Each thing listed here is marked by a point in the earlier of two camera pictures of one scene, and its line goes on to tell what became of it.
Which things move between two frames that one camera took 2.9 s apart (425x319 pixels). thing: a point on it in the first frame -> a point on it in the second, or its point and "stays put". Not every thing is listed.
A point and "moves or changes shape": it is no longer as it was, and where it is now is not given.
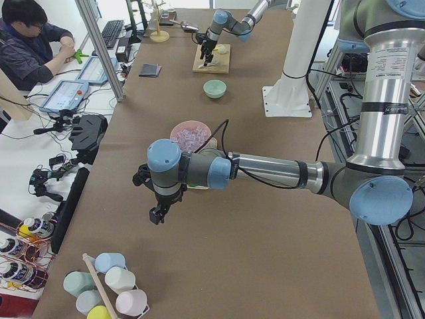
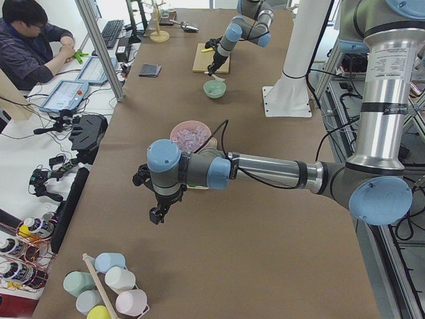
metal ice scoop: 186,25 stays put
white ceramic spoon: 214,62 moves or changes shape
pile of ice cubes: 190,140 stays put
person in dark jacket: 31,50 stays put
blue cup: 105,261 stays put
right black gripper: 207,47 -> 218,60
